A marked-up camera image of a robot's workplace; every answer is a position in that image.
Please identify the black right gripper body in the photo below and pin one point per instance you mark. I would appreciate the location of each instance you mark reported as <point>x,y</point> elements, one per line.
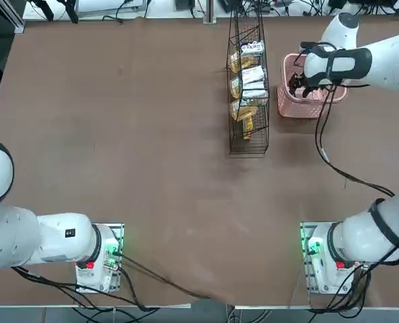
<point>302,80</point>

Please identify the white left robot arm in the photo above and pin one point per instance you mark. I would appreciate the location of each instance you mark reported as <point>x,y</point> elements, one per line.
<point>51,239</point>

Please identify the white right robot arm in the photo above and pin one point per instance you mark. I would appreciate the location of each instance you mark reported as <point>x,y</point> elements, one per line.
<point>360,235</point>

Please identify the pink plastic basket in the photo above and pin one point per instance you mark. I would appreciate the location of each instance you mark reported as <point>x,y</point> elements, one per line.
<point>296,107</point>

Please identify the white packet blue print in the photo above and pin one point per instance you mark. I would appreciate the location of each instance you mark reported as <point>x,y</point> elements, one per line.
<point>251,48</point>

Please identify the yellow red biscuit packet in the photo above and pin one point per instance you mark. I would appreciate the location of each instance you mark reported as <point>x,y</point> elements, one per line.
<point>248,124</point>

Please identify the black power adapter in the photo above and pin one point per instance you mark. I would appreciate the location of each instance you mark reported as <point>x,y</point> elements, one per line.
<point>185,4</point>
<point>336,3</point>

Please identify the white board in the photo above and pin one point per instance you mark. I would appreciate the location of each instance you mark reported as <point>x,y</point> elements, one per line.
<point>110,5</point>

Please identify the black stand leg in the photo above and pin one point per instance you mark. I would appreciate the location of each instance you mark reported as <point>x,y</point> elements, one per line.
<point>72,13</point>
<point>47,11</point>

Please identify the aluminium profile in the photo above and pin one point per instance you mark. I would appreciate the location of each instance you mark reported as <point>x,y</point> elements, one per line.
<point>14,20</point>

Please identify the aluminium post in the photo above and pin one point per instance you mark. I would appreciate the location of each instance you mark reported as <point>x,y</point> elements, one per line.
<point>209,11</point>

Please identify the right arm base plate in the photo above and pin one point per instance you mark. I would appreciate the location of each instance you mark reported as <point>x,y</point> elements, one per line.
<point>308,286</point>

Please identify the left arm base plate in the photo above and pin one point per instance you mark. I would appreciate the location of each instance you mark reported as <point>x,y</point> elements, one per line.
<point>120,232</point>

